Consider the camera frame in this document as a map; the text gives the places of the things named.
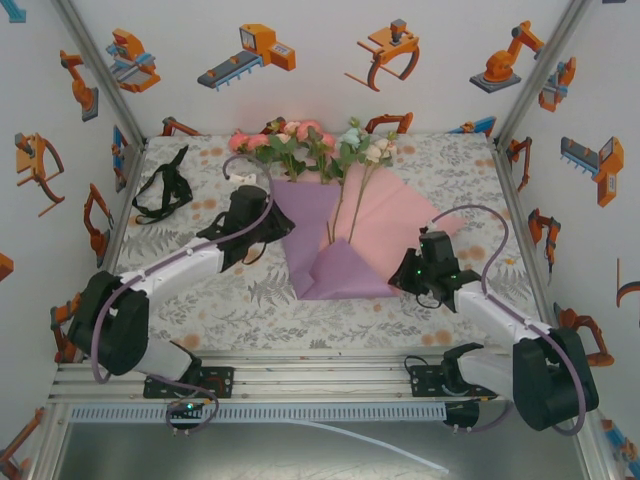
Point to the pink cream bud flower stem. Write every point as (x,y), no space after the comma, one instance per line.
(290,150)

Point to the orange conveyor machine wall sticker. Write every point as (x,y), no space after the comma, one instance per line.
(260,45)
(610,165)

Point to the floral patterned tablecloth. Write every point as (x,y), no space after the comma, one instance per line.
(400,335)

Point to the large pink artificial rose stem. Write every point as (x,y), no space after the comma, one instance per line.
(327,142)

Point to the aluminium profile mounting platform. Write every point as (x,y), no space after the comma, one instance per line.
(325,380)

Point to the cream white artificial rose stem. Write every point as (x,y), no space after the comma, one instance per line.
(374,152)

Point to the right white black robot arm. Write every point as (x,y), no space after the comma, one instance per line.
(550,380)

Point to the orange claw gripper wall sticker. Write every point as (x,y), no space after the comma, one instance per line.
(395,45)
(37,155)

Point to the aluminium side rail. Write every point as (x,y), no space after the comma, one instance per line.
(516,200)
(121,220)

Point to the aluminium frame post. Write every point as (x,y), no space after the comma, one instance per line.
(555,47)
(127,117)

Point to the pink and purple wrapping paper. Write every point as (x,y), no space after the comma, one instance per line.
(310,225)

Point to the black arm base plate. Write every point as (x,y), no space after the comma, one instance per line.
(422,382)
(225,382)

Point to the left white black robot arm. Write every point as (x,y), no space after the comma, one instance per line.
(165,265)

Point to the orange milling machine wall sticker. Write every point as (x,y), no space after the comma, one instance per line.
(555,97)
(132,60)

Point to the black electronics board green LED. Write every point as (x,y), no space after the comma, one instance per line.
(187,410)

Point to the black ribbon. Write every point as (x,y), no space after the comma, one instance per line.
(179,156)

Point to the pink twin-bloom artificial rose stem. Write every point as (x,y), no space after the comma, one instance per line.
(247,142)

